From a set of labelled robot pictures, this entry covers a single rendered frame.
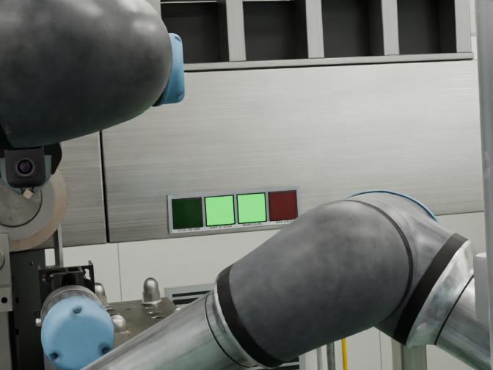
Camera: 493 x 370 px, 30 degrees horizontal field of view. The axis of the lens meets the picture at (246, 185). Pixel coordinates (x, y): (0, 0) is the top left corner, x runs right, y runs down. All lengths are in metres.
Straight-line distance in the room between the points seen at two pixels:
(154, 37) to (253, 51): 1.19
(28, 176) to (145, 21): 0.54
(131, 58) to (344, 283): 0.28
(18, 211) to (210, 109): 0.51
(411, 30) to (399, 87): 0.15
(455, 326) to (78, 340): 0.40
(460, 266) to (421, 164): 0.97
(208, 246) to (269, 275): 3.33
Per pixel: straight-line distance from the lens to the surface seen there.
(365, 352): 4.37
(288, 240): 0.76
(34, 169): 1.11
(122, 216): 1.66
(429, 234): 0.85
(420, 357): 2.03
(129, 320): 1.52
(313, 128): 1.73
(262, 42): 1.79
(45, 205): 1.31
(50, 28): 0.54
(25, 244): 1.33
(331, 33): 1.84
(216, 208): 1.68
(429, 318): 0.84
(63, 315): 1.00
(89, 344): 1.01
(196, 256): 4.07
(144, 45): 0.59
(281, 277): 0.75
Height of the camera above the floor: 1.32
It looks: 3 degrees down
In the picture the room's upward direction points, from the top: 3 degrees counter-clockwise
